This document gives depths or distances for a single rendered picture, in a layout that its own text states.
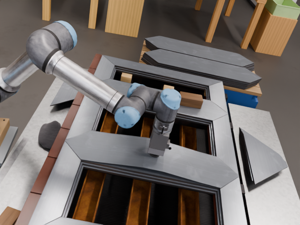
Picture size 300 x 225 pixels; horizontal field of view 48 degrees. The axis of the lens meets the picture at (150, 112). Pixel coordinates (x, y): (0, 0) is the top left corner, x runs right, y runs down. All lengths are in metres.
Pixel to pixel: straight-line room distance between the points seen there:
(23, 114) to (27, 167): 1.39
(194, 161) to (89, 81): 0.58
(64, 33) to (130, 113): 0.40
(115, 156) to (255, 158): 0.70
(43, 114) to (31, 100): 1.24
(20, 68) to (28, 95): 1.66
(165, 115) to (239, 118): 0.85
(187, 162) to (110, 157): 0.32
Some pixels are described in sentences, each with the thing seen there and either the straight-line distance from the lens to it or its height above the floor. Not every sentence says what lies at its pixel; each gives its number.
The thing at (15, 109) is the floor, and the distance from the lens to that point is 2.95.
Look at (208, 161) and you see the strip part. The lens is 1.48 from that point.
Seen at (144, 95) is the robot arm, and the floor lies 1.16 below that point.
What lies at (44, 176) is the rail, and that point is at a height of 0.83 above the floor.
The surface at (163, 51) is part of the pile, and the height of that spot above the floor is 0.85.
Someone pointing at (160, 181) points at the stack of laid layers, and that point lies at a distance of 1.36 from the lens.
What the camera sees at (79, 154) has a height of 0.85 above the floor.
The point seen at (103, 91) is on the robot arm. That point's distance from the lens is 1.13.
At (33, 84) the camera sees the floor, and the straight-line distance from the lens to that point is 3.25.
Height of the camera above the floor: 1.82
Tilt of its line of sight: 36 degrees down
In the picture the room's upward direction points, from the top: 14 degrees clockwise
